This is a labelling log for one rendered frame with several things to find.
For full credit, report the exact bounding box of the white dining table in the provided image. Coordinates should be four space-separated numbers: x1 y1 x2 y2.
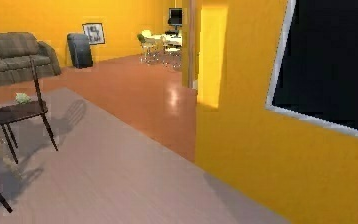
152 32 183 64

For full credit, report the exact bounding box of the green seat metal chair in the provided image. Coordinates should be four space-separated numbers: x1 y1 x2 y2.
136 33 159 65

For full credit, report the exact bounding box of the black television set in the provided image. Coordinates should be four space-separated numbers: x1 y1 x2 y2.
167 7 184 27

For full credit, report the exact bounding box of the dark grey bin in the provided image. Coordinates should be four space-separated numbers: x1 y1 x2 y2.
66 32 94 70

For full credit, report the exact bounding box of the pale green crumpled object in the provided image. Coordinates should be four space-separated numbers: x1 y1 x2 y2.
14 92 32 105

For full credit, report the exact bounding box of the white framed dark window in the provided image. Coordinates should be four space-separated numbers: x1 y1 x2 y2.
265 0 358 140

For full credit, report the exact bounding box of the dark wooden chair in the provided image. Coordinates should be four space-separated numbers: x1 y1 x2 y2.
0 57 59 165

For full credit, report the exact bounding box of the grey sofa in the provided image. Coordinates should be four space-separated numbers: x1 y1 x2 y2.
0 31 63 90

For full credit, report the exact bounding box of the framed wall picture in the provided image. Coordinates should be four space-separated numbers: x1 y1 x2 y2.
81 22 106 46

